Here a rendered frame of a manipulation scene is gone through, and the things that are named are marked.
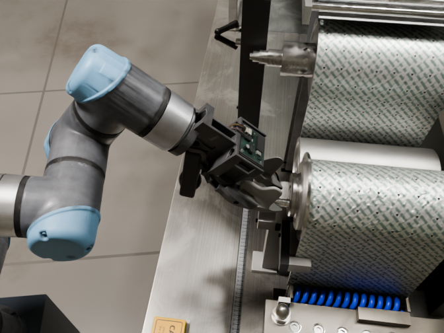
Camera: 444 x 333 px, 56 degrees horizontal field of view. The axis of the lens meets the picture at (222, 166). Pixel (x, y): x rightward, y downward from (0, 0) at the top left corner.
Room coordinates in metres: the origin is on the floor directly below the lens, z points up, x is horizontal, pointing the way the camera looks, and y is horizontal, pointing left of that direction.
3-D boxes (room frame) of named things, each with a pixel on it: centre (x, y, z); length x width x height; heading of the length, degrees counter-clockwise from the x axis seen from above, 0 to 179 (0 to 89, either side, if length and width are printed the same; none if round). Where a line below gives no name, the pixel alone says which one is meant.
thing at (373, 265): (0.32, -0.25, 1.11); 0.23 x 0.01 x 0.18; 83
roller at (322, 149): (0.50, -0.27, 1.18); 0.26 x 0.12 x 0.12; 83
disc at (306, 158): (0.39, -0.14, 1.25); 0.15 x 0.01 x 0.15; 173
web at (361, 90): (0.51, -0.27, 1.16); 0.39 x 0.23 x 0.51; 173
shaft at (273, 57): (0.65, -0.08, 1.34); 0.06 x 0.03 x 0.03; 83
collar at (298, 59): (0.64, -0.14, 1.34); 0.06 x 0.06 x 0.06; 83
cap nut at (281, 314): (0.26, -0.11, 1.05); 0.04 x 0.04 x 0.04
